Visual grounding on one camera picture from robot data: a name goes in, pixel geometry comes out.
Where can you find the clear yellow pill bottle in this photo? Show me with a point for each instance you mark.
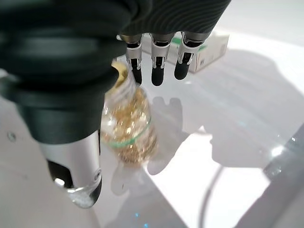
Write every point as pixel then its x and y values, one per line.
pixel 133 123

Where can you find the white box green stripe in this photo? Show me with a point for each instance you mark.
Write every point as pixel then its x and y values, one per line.
pixel 211 51

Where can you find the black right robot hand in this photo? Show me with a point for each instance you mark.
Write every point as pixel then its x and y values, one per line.
pixel 59 59

